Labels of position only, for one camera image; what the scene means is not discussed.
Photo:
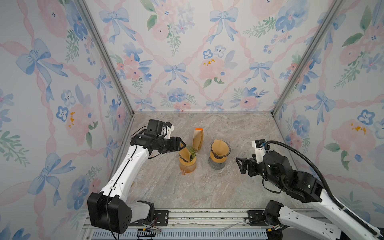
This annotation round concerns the green glass dripper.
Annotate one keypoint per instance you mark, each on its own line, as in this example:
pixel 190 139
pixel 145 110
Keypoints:
pixel 193 151

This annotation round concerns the grey glass dripper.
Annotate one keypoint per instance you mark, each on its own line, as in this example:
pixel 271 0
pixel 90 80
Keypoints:
pixel 220 151

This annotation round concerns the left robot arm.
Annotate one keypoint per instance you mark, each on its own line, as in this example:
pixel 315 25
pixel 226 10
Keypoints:
pixel 108 209

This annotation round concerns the grey glass carafe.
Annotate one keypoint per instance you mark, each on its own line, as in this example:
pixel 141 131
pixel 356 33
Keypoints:
pixel 217 166

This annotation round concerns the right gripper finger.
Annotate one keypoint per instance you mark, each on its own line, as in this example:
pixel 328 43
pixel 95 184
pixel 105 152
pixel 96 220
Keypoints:
pixel 242 161
pixel 243 168

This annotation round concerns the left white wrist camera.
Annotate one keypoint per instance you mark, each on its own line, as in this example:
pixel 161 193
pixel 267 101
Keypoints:
pixel 168 128

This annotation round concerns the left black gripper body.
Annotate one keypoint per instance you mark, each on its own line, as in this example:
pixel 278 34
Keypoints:
pixel 168 145

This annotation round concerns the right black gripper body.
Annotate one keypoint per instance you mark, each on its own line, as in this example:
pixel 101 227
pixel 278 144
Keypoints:
pixel 255 169

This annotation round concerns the orange glass carafe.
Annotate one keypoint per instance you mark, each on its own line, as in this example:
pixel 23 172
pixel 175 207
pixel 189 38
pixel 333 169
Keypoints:
pixel 187 169

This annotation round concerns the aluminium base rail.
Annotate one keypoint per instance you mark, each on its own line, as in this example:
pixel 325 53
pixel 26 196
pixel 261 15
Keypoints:
pixel 205 224

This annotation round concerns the wooden ring dripper holder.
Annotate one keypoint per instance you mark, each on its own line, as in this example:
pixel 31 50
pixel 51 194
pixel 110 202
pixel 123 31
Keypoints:
pixel 218 159

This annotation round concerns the orange coffee filter pack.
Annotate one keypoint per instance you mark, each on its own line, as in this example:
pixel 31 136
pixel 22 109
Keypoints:
pixel 198 138

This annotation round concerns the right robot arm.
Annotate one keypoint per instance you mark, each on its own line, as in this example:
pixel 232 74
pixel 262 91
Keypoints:
pixel 304 187

